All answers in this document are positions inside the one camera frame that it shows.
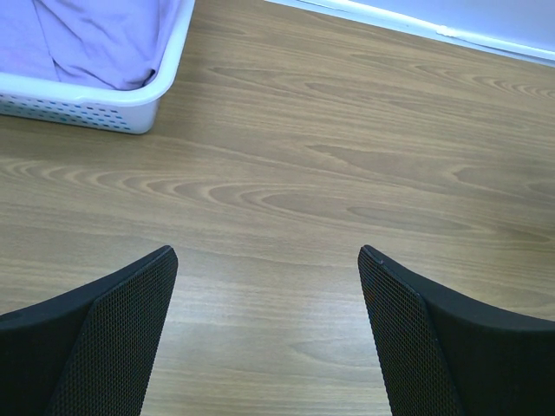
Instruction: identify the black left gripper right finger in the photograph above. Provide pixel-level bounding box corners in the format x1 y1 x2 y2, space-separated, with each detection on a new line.
358 245 554 415

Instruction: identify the white perforated plastic basket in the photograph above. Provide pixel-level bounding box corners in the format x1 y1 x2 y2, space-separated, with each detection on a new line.
1 1 195 134

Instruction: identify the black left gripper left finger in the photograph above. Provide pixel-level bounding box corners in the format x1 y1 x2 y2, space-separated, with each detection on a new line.
1 246 178 415

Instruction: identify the purple t-shirt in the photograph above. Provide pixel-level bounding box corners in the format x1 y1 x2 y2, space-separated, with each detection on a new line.
1 1 180 90

